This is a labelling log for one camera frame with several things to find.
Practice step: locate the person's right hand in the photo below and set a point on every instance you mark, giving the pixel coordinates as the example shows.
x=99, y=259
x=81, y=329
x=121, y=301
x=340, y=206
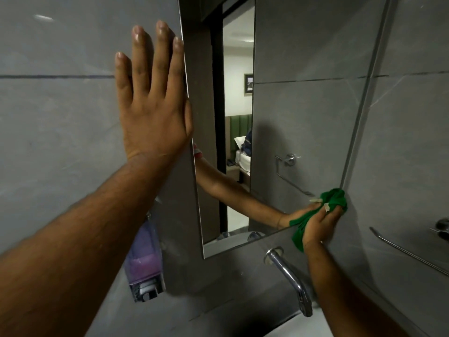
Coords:
x=321, y=228

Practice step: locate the person's left hand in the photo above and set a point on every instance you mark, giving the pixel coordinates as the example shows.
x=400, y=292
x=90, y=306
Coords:
x=154, y=126

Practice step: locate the person's left middle finger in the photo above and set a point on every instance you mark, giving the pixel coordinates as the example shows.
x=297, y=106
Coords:
x=162, y=56

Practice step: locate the person's right fingers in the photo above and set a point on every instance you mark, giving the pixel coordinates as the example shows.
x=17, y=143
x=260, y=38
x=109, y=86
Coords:
x=335, y=214

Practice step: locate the person's left little finger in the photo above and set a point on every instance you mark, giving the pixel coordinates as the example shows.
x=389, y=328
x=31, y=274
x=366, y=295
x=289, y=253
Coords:
x=122, y=78

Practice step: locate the person's left thumb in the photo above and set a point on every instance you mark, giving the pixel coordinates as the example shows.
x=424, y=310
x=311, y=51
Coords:
x=189, y=117

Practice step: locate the green cleaning cloth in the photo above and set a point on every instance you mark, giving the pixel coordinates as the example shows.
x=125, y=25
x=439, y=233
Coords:
x=333, y=198

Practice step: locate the person's right forearm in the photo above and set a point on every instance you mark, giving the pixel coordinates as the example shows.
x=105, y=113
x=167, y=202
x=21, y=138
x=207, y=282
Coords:
x=343, y=298

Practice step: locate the person's left forearm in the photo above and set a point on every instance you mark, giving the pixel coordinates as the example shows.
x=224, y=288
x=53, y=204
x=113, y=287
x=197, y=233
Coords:
x=77, y=249

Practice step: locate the chrome towel holder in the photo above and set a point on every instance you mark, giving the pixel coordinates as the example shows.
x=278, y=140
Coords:
x=407, y=252

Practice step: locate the white sink basin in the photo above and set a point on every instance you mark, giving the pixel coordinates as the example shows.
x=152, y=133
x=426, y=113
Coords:
x=301, y=326

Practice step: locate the chrome wall faucet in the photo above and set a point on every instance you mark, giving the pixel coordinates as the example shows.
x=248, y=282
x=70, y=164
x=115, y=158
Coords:
x=289, y=273

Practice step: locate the frameless wall mirror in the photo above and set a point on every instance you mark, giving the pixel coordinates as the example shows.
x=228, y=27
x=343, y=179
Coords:
x=308, y=119

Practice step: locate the purple wall soap dispenser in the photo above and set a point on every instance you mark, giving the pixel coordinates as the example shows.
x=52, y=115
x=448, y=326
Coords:
x=145, y=259

